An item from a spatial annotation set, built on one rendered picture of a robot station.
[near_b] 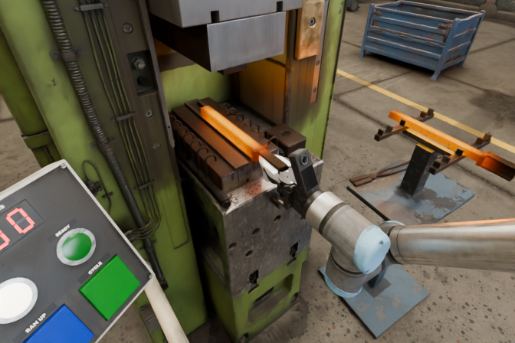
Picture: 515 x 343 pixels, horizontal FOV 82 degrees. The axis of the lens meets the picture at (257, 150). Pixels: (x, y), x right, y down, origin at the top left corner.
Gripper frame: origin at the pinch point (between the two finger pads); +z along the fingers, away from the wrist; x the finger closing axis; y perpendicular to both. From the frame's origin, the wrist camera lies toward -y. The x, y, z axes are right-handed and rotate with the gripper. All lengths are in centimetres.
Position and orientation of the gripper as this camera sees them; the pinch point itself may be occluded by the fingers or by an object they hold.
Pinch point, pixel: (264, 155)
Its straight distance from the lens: 81.1
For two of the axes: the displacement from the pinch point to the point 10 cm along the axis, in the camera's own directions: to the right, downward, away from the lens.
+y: -0.2, 7.9, 6.1
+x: 8.0, -3.6, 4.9
